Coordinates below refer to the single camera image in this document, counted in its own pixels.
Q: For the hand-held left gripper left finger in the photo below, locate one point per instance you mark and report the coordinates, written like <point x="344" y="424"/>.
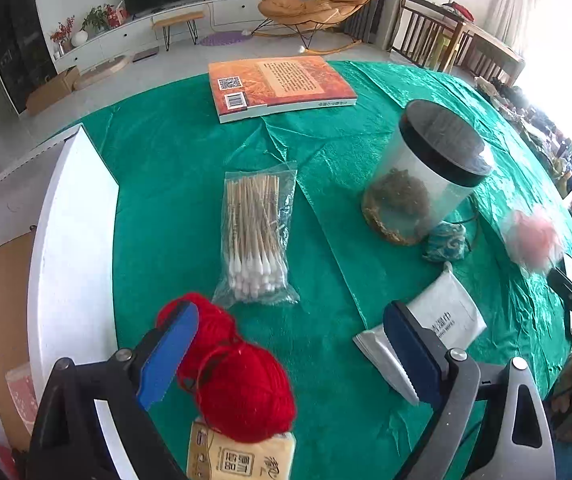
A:
<point x="165" y="355"/>

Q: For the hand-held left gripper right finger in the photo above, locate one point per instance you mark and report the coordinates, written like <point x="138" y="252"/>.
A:
<point x="411" y="355"/>

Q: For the red yarn ball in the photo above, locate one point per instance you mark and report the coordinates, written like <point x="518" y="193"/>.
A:
<point x="246" y="395"/>
<point x="210" y="325"/>

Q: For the pink mesh bath pouf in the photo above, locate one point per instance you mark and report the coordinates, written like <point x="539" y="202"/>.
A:
<point x="531" y="240"/>

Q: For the white cardboard box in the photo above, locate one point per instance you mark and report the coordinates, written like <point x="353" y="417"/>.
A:
<point x="75" y="260"/>

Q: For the white serrated packet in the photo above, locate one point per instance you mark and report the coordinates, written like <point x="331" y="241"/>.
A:
<point x="381" y="355"/>

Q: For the white wet wipes pack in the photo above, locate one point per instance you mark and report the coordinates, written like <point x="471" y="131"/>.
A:
<point x="451" y="310"/>

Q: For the blue green patterned pouch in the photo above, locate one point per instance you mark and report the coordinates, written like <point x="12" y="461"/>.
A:
<point x="443" y="245"/>

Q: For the yellow tissue pack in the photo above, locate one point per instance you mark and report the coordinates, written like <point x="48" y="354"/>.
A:
<point x="246" y="460"/>

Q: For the pink flowered pack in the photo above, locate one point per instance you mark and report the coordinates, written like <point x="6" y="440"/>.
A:
<point x="21" y="397"/>

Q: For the bag of cotton swabs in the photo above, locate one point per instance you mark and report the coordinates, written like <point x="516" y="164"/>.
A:
<point x="253" y="230"/>

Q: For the cluster of bottles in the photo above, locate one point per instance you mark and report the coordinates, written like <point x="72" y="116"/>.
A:
<point x="541" y="130"/>

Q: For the clear jar with black lid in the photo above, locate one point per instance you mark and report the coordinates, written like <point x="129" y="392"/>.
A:
<point x="416" y="180"/>

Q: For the red foil packet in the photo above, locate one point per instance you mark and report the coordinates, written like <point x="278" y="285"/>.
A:
<point x="3" y="460"/>

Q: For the green satin tablecloth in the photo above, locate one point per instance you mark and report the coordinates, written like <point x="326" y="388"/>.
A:
<point x="165" y="160"/>

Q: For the brown cardboard box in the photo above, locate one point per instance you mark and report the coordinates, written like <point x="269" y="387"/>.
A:
<point x="53" y="92"/>

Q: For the round wooden tray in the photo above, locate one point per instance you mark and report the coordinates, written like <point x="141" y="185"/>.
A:
<point x="103" y="70"/>

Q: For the orange paperback book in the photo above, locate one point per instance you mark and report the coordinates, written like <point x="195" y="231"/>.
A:
<point x="286" y="80"/>

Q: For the white curtain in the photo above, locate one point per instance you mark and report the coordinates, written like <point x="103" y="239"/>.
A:
<point x="511" y="0"/>

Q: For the grey floor scale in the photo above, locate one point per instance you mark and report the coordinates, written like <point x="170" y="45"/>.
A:
<point x="144" y="54"/>

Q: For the red cloth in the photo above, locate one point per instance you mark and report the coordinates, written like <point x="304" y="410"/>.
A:
<point x="461" y="8"/>

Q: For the dark wooden chair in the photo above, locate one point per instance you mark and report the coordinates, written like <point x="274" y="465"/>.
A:
<point x="416" y="30"/>

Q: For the white television cabinet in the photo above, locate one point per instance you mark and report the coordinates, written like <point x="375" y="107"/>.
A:
<point x="115" y="40"/>

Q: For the purple floor mat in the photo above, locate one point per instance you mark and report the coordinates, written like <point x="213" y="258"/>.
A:
<point x="223" y="38"/>

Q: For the round white vase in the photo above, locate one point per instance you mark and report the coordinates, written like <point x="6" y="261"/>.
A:
<point x="79" y="38"/>

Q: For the red flower bouquet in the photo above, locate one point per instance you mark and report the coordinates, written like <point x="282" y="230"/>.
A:
<point x="61" y="35"/>

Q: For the wooden bench with metal legs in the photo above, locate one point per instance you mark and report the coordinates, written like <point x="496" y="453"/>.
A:
<point x="178" y="17"/>

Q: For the green plant with red wrap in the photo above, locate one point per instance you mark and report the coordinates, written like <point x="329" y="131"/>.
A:
<point x="100" y="17"/>

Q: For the grey curtain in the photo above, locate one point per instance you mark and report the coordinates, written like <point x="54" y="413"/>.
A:
<point x="376" y="0"/>

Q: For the orange lounge chair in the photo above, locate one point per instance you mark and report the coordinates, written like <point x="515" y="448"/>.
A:
<point x="311" y="7"/>

